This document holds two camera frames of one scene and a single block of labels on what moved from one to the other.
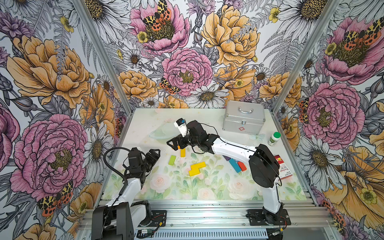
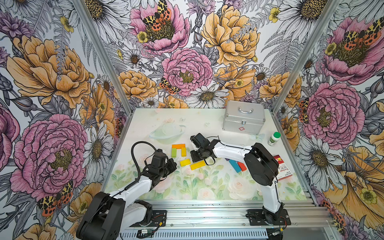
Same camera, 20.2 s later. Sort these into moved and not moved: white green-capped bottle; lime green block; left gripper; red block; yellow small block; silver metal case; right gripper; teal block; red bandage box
Moved: left gripper; right gripper; lime green block
Not moved: white green-capped bottle; yellow small block; teal block; red block; silver metal case; red bandage box
